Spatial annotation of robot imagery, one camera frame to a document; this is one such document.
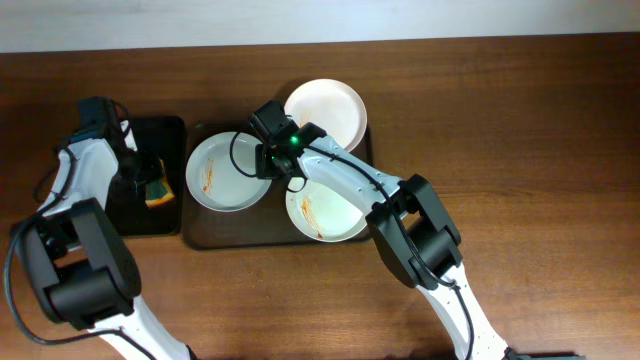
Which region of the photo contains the white plate top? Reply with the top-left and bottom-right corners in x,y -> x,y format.
284,79 -> 367,151

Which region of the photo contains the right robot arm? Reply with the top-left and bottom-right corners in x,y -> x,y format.
249,101 -> 516,360

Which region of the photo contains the green and yellow sponge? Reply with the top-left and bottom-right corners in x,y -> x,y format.
144,159 -> 175,209

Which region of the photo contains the white plate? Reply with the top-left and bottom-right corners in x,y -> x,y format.
285,177 -> 366,243
185,132 -> 271,212
284,79 -> 367,151

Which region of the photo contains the brown serving tray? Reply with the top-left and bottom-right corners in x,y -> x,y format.
181,122 -> 374,250

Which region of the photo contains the black plastic tray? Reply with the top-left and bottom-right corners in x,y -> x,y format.
106,116 -> 186,237

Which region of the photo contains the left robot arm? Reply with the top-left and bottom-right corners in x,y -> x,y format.
3,97 -> 195,359

